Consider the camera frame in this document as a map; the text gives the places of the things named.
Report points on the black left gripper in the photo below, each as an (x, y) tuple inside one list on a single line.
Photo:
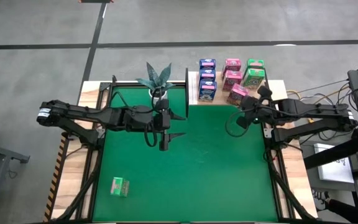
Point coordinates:
[(163, 121)]

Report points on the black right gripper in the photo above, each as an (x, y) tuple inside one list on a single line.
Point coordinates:
[(255, 109)]

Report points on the Raisin Bran cereal box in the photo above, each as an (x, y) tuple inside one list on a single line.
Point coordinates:
[(236, 93), (232, 80), (232, 64)]

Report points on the Apple Jacks cereal box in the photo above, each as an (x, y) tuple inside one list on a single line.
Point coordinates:
[(255, 63), (119, 186), (254, 78)]

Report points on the Frosted Flakes cereal box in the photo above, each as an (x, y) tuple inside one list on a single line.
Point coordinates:
[(207, 91), (207, 63), (207, 74)]

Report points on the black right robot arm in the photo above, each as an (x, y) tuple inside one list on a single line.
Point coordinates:
[(315, 110)]

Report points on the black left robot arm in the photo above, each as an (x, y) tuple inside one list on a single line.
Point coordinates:
[(82, 113)]

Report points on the white plant pot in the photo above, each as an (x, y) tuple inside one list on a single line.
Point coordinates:
[(151, 95)]

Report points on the green snake plant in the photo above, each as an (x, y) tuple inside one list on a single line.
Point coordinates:
[(157, 79)]

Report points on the white panel with grey border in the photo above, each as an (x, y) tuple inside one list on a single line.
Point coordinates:
[(334, 171)]

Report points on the yellow black hazard tape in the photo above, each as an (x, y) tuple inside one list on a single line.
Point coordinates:
[(56, 174)]

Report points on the person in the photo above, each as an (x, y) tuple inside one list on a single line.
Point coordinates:
[(350, 213)]

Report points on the white metal bracket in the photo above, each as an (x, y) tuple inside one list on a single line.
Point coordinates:
[(267, 133)]

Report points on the wooden shelf with black frame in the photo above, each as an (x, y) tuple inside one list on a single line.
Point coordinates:
[(194, 96)]

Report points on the black table frame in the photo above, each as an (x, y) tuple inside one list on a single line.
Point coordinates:
[(120, 84)]

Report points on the black frame beam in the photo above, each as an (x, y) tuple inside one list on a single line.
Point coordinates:
[(337, 153)]

